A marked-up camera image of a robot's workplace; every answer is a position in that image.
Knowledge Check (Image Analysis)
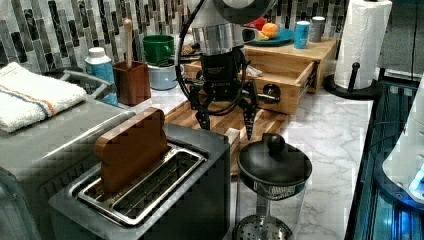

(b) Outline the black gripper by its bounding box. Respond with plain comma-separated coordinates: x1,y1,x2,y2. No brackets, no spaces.
189,47,258,139

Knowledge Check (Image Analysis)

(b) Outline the dark wooden cutting board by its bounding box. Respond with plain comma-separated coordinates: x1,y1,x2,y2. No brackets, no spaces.
165,102,289,177

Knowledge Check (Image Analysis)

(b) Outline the white butter stick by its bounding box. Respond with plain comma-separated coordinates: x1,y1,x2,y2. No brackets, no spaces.
224,128,240,145

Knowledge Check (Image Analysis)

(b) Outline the snack packet in drawer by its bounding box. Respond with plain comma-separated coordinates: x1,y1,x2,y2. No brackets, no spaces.
246,65,263,77

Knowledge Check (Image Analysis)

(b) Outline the light wooden drawer box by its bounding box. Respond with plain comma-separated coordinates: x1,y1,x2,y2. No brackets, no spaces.
184,35,338,116

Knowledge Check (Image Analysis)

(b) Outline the light blue cup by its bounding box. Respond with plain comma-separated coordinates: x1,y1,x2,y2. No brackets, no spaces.
148,65,178,91

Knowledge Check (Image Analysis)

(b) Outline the yellow banana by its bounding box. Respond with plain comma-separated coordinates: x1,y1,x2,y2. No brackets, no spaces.
258,31,269,41

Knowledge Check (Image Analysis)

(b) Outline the black french press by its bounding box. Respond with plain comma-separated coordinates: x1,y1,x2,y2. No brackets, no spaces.
232,133,312,240

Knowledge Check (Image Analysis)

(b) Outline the green mug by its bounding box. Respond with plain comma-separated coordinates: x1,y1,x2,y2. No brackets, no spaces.
143,35,174,66

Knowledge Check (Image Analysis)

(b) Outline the orange fruit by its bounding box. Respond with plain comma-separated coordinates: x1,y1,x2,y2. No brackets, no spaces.
261,23,279,39

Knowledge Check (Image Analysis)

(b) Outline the red apple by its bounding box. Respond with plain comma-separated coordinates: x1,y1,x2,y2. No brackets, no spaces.
246,17,267,31

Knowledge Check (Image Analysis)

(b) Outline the blue plate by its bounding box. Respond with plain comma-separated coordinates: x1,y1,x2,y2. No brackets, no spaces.
248,28,294,47

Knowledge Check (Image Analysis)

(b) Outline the brown wooden utensil holder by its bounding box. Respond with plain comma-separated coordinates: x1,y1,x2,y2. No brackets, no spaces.
113,61,151,106

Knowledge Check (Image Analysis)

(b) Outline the wooden toast slice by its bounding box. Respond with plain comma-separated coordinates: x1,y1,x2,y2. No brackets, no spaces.
94,107,170,196

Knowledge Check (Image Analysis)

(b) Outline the blue shaker can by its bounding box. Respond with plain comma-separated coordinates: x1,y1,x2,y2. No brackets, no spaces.
294,21,310,49

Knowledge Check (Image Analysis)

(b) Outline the black silver toaster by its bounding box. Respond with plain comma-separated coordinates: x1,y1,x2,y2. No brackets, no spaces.
49,124,230,240

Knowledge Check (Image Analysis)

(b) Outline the grey shaker can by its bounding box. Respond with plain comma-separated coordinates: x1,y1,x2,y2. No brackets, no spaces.
309,16,325,43

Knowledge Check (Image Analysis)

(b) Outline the wooden utensil stick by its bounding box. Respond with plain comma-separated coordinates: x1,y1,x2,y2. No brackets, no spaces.
123,19,132,70

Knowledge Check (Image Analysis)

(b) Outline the white cap blue bottle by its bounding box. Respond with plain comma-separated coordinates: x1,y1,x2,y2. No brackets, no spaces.
84,46,119,107

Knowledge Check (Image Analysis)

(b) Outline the black paper towel holder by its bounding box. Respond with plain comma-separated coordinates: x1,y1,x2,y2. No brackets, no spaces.
323,62,383,101

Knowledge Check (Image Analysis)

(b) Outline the white paper towel roll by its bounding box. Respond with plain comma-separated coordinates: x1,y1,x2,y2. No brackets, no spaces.
334,0,392,89

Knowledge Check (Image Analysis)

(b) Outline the stainless toaster oven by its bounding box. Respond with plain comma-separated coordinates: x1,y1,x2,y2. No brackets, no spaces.
0,69,137,240

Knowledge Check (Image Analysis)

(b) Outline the white striped towel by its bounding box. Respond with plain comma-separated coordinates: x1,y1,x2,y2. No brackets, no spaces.
0,62,86,133

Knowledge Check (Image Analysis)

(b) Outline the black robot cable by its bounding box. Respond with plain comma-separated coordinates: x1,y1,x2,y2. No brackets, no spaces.
175,0,249,117

